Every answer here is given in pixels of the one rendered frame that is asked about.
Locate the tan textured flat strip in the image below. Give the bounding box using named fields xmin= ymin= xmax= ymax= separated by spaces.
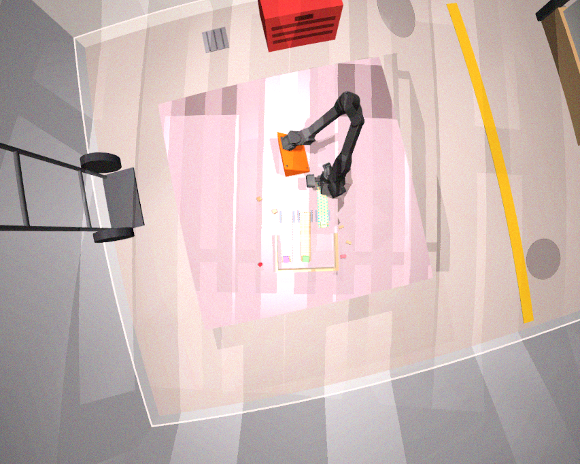
xmin=300 ymin=212 xmax=311 ymax=235

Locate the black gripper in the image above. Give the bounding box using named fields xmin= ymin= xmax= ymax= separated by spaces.
xmin=306 ymin=171 xmax=345 ymax=188

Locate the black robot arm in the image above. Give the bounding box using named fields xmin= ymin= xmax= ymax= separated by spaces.
xmin=280 ymin=91 xmax=364 ymax=198

